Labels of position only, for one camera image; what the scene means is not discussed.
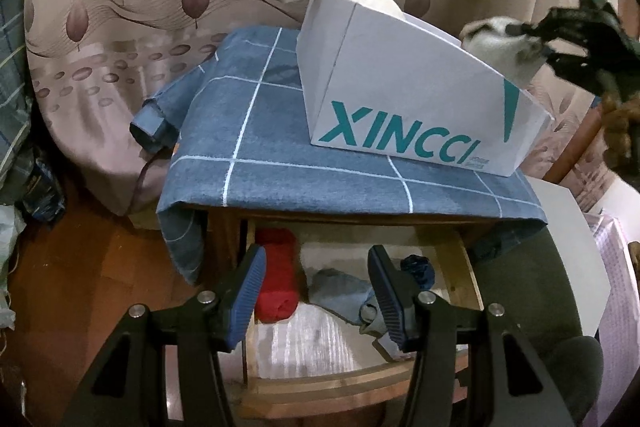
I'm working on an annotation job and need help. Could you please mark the wooden bed frame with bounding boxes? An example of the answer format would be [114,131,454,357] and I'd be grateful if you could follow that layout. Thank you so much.
[544,109,601,184]

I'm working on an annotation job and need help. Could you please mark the pink checked cloth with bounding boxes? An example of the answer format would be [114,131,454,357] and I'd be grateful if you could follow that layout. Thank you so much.
[582,212,640,427]

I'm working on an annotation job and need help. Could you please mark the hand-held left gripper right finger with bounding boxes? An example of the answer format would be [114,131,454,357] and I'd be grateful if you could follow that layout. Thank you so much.
[367,245,576,427]

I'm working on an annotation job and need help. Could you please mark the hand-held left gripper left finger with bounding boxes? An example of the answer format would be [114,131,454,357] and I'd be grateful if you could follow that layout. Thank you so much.
[60,243,268,427]

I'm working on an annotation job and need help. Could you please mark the light blue underwear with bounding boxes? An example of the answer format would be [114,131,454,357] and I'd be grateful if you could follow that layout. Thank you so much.
[307,268,376,327]

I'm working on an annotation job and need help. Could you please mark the white plastic bag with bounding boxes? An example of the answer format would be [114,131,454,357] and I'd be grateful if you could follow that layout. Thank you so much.
[0,204,27,333]

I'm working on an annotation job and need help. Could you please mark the leaf print beige curtain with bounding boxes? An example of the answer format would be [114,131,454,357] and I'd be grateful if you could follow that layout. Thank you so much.
[25,0,632,218]

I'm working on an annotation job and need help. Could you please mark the red underwear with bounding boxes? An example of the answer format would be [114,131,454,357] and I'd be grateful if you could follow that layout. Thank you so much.
[255,228,300,323]

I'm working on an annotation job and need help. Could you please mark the green plaid cloth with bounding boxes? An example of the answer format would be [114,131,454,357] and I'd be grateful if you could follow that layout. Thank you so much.
[0,0,37,198]

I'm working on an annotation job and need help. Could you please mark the white shoe box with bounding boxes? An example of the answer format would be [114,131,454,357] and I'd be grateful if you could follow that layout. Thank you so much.
[296,0,555,178]

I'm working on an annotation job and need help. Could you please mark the dark blue printed underwear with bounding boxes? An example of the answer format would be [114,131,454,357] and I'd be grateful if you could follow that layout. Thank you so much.
[400,254,434,290]

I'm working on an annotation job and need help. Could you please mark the blue checked cloth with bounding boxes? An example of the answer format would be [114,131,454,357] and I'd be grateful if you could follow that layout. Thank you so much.
[145,26,548,288]

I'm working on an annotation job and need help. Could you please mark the person's right hand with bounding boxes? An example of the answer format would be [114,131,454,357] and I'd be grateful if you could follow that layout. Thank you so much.
[600,94,640,180]

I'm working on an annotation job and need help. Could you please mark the dark blue plastic bag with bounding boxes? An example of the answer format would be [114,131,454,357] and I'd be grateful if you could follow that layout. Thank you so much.
[17,154,67,223]

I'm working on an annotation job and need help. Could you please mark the dark green trousers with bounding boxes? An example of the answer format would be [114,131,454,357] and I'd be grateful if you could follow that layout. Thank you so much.
[470,224,606,423]

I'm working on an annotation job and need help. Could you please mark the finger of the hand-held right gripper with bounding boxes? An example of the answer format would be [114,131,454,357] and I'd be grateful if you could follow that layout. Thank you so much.
[542,49,606,90]
[506,7,596,40]

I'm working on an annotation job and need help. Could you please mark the wooden drawer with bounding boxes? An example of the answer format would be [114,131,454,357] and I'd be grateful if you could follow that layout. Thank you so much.
[240,217,486,419]

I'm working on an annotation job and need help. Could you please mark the white grey-trimmed underwear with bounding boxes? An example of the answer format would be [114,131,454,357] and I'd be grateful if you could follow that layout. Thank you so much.
[459,18,551,86]

